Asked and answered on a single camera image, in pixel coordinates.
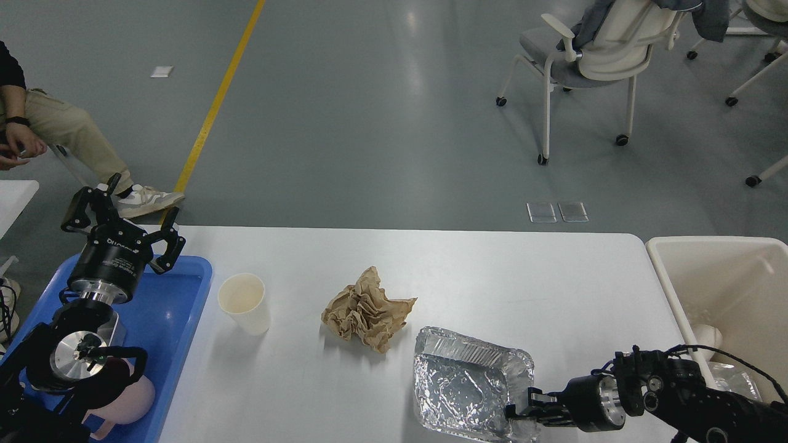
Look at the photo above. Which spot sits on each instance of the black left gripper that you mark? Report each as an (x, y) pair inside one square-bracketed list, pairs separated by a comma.
[(115, 256)]

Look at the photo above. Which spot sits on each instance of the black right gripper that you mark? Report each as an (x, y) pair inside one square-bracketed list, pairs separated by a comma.
[(591, 403)]

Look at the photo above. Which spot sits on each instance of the aluminium foil tray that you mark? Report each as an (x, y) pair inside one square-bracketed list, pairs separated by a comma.
[(463, 384)]

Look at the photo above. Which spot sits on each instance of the pink mug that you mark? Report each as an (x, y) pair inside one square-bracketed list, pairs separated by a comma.
[(133, 403)]

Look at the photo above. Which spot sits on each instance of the square steel tray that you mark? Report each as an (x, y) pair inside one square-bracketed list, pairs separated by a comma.
[(118, 326)]

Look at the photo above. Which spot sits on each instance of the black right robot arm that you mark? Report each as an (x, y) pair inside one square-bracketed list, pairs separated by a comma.
[(664, 384)]

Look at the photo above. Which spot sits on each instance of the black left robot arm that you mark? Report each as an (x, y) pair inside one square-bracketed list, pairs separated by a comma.
[(64, 368)]

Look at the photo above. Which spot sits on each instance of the person left hand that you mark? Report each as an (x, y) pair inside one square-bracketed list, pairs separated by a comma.
[(23, 142)]

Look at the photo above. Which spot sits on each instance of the person right hand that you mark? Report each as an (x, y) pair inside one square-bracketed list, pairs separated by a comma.
[(9, 160)]

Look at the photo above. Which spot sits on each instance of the blue plastic tray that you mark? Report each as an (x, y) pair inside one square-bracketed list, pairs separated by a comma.
[(162, 318)]

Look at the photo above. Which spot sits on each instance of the white side table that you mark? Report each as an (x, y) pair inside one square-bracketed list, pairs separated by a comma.
[(15, 196)]

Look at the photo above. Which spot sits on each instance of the cream paper cup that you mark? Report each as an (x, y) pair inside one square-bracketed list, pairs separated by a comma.
[(243, 298)]

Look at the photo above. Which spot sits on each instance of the person in black sweater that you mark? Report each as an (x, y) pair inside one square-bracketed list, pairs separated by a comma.
[(59, 122)]

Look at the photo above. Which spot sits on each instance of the white cup in bin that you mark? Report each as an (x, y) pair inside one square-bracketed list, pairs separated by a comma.
[(708, 336)]

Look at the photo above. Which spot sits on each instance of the foil tray in bin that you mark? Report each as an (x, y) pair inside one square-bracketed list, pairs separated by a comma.
[(731, 378)]

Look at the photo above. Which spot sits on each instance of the floor outlet plates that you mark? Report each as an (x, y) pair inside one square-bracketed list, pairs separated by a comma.
[(550, 212)]

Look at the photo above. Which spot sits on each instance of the crumpled brown paper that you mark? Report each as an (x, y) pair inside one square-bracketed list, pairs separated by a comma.
[(364, 310)]

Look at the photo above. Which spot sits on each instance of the beige plastic bin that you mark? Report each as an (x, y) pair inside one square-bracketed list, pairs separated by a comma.
[(738, 285)]

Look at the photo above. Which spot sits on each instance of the white office chair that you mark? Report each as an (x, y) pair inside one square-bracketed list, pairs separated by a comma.
[(620, 50)]

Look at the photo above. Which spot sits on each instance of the grey jacket on chair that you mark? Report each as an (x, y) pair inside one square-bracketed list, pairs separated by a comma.
[(709, 17)]

